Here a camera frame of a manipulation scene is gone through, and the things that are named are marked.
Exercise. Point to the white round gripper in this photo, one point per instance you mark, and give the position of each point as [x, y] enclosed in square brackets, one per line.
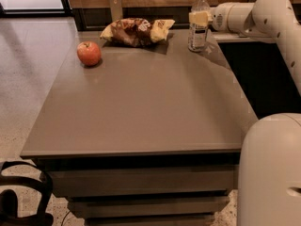
[219, 17]

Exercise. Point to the clear blue plastic water bottle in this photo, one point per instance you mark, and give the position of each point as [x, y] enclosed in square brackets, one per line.
[198, 34]

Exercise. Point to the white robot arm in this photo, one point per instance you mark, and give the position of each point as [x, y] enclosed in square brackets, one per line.
[269, 177]

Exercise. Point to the brown chip bag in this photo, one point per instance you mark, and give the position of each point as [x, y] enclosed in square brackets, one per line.
[137, 32]

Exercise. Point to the red apple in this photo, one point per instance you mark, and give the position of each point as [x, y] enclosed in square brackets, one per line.
[89, 53]

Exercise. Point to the grey drawer cabinet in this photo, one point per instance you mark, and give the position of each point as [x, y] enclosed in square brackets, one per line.
[149, 137]

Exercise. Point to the left metal wall bracket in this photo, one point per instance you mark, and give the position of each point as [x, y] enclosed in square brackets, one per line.
[116, 9]

